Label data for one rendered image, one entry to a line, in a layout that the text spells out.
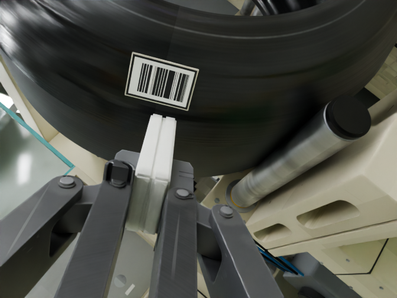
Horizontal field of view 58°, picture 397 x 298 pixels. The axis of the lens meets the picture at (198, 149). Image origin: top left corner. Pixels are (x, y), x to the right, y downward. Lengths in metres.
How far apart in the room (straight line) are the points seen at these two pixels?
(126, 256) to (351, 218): 0.72
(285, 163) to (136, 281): 0.68
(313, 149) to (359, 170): 0.06
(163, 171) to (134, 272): 0.88
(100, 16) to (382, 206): 0.31
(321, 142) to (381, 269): 0.46
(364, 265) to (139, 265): 0.56
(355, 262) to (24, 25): 0.67
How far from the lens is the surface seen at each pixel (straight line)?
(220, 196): 0.65
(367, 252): 0.79
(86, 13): 0.35
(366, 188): 0.36
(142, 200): 0.15
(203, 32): 0.34
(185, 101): 0.33
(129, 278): 1.03
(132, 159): 0.17
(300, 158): 0.42
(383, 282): 0.80
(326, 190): 0.40
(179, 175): 0.17
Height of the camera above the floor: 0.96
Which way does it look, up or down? 5 degrees up
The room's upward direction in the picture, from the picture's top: 50 degrees counter-clockwise
